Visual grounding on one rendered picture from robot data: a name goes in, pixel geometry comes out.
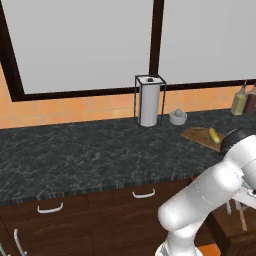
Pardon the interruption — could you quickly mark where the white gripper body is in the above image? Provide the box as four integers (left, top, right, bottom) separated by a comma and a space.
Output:
237, 186, 256, 207

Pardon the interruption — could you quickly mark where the yellow-green cucumber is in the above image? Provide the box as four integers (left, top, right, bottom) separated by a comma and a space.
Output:
208, 127, 222, 145

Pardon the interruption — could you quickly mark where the wooden cutting board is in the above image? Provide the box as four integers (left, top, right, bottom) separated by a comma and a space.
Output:
180, 126, 228, 153

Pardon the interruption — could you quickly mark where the open dark wood drawer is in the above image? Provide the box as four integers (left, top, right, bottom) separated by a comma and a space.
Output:
203, 199, 256, 256

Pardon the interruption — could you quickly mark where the dark red bottle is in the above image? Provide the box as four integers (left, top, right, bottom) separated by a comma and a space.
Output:
243, 83, 256, 116

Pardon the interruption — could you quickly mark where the yellow oil bottle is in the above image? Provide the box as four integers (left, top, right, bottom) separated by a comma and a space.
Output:
230, 80, 249, 116

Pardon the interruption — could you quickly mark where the dark wood drawer front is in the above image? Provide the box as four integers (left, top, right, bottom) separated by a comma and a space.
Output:
109, 179, 194, 221
0, 193, 90, 234

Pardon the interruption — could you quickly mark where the white citrus juicer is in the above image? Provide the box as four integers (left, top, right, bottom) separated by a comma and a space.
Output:
168, 108, 188, 126

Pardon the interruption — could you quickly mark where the dark wood cupboard door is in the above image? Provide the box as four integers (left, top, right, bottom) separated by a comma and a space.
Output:
109, 209, 174, 256
2, 222, 103, 256

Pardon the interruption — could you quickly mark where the white paper towel roll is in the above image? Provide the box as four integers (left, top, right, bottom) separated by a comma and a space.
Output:
137, 76, 162, 128

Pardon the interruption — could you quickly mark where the dark framed window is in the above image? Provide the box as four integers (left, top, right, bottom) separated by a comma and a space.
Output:
0, 0, 256, 103

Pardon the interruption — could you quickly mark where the wooden handled knife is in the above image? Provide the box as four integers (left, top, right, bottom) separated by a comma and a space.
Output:
235, 199, 249, 232

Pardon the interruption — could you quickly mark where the white drawer handle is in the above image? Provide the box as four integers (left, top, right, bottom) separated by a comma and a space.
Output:
131, 187, 157, 200
36, 201, 65, 215

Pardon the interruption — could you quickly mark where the black wire towel holder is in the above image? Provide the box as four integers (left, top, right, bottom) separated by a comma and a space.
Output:
133, 73, 168, 128

